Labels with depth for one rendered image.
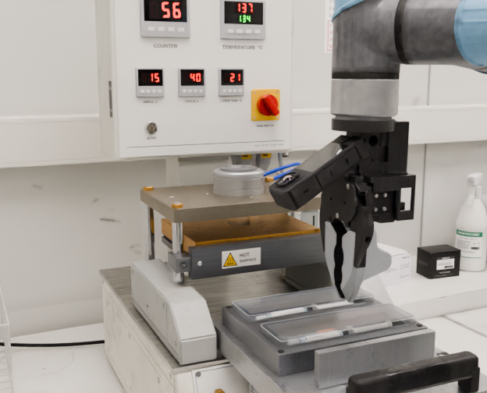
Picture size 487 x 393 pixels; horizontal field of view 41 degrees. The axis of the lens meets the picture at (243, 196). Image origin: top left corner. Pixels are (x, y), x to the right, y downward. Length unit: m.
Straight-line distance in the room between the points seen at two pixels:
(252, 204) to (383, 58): 0.32
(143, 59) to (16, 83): 0.39
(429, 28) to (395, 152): 0.15
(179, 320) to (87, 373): 0.45
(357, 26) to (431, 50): 0.08
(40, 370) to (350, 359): 0.73
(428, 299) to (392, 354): 0.80
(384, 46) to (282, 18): 0.50
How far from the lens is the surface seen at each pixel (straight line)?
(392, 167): 0.76
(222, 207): 0.92
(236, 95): 1.14
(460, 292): 1.60
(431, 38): 0.69
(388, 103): 0.72
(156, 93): 1.09
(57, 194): 1.43
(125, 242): 1.49
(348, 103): 0.72
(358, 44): 0.71
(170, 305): 0.86
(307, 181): 0.69
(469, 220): 1.74
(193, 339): 0.84
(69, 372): 1.29
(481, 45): 0.68
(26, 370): 1.31
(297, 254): 0.97
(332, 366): 0.70
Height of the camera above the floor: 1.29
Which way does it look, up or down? 11 degrees down
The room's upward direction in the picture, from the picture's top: straight up
